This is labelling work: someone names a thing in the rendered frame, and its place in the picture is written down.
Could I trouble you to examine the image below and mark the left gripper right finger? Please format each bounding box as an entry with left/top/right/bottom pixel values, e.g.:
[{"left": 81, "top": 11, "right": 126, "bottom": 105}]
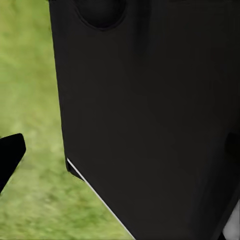
[{"left": 224, "top": 133, "right": 240, "bottom": 173}]

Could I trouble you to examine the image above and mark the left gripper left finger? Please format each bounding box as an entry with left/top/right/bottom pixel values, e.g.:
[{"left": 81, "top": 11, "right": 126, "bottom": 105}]
[{"left": 0, "top": 133, "right": 26, "bottom": 193}]

